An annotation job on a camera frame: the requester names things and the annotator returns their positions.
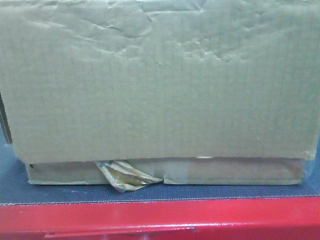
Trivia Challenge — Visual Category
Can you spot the large brown cardboard box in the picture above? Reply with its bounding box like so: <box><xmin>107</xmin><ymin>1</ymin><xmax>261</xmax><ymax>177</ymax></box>
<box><xmin>0</xmin><ymin>0</ymin><xmax>320</xmax><ymax>185</ymax></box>

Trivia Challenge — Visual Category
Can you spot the crumpled clear packing tape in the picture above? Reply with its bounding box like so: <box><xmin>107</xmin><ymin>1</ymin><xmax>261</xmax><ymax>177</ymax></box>
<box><xmin>94</xmin><ymin>160</ymin><xmax>164</xmax><ymax>193</ymax></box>

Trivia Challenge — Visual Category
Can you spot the dark blue fabric mat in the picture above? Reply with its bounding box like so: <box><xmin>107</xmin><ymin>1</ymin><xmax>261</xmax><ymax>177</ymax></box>
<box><xmin>0</xmin><ymin>144</ymin><xmax>320</xmax><ymax>205</ymax></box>

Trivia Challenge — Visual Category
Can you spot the red metal cart edge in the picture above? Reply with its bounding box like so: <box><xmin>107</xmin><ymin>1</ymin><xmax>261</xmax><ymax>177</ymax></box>
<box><xmin>0</xmin><ymin>197</ymin><xmax>320</xmax><ymax>240</ymax></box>

